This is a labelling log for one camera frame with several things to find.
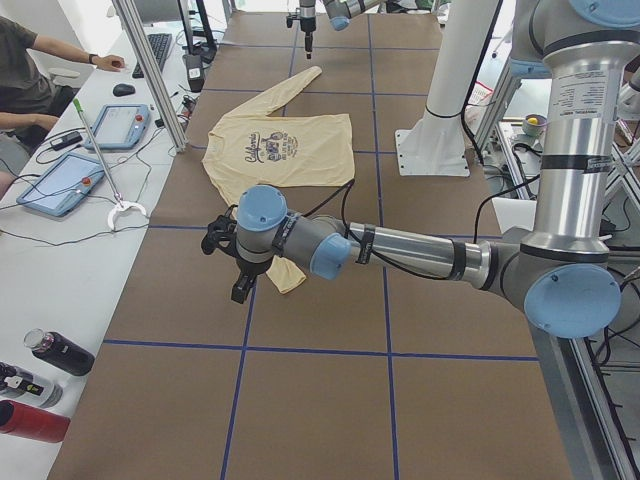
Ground seated person in grey shirt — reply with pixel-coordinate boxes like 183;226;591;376
0;14;126;201

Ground black computer mouse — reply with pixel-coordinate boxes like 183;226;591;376
112;83;136;97

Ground person's hand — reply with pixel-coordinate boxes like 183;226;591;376
91;55;125;72

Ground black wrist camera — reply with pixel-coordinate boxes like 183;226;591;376
201;204;238;258
286;8;300;28

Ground far blue teach pendant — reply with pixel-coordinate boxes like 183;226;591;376
91;104;150;151

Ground near blue teach pendant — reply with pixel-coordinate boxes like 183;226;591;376
16;152;104;217

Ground grey water bottle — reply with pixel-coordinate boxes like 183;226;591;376
1;362;63;409

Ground black keyboard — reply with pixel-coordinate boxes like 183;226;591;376
147;33;173;71

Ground black water bottle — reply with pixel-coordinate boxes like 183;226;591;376
23;328;95;376

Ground green bowl with yellow ball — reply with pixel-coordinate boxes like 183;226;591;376
521;114;547;139

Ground black phone on desk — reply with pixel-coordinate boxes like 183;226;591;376
50;131;83;151

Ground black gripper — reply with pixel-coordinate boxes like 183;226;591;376
231;256;268;303
298;0;316;54

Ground cream long sleeve printed shirt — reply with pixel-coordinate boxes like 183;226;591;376
201;65;357;296

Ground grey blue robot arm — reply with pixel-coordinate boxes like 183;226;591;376
286;0;381;59
231;1;639;339

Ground aluminium frame post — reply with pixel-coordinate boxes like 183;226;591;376
112;0;187;153

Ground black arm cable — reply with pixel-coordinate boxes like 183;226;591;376
279;179;539;281

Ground blue teach pendant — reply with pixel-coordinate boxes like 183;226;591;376
91;104;150;151
16;152;104;217

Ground red water bottle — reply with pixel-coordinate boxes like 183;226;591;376
1;400;70;443

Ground black power adapter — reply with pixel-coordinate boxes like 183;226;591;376
183;54;205;93

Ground reacher grabber stick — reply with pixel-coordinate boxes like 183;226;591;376
73;98;147;231

